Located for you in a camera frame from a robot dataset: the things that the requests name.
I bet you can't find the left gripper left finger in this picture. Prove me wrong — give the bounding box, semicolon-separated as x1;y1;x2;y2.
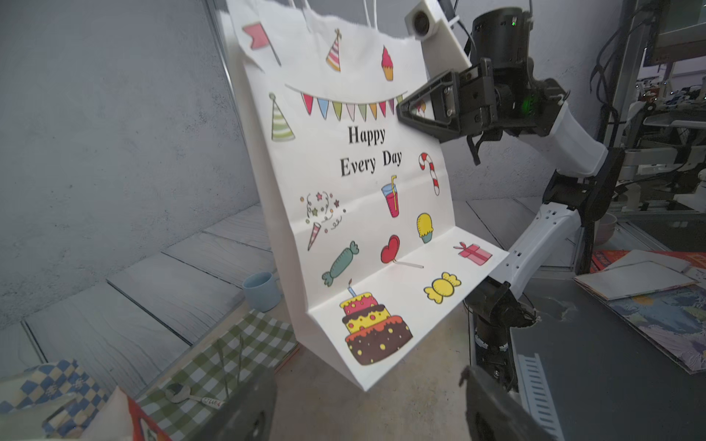
191;367;277;441

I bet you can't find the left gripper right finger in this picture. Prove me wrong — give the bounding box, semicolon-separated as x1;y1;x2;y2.
459;366;553;441

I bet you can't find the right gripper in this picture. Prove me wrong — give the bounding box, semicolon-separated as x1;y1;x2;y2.
396;58;568;165

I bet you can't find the white Happy Every Day bag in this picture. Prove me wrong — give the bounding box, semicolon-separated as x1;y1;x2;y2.
227;1;507;390

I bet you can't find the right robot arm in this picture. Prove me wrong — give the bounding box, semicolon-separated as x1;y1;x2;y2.
396;1;625;391

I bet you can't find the red paper gift bag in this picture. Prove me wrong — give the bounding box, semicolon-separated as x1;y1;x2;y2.
76;385;172;441

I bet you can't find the blue checkered paper bag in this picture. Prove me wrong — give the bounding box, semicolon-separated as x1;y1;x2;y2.
1;359;110;440

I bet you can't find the green checkered cloth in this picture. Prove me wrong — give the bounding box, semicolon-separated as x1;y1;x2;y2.
138;310;298;440

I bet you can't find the light blue mug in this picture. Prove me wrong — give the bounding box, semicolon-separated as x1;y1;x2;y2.
243;272;282;312

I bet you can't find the stack of flat paper bags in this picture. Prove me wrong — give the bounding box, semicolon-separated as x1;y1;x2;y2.
574;250;705;374

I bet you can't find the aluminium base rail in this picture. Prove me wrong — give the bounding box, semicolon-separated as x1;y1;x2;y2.
516;354;564;441

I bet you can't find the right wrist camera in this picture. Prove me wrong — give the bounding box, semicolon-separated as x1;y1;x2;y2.
404;0;472;78

